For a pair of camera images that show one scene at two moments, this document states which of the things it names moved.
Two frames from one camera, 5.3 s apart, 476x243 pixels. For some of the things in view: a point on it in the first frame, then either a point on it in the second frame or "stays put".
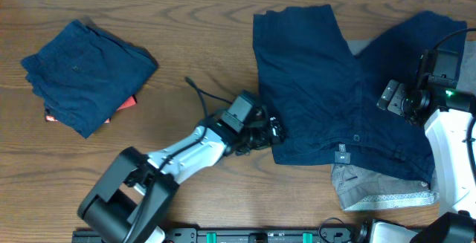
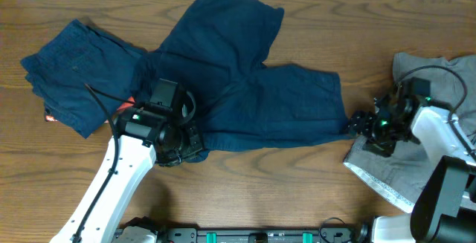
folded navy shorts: (83, 76) stays put
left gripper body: (255, 137) → (181, 143)
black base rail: (250, 235) stays put
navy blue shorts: (326, 96) → (216, 51)
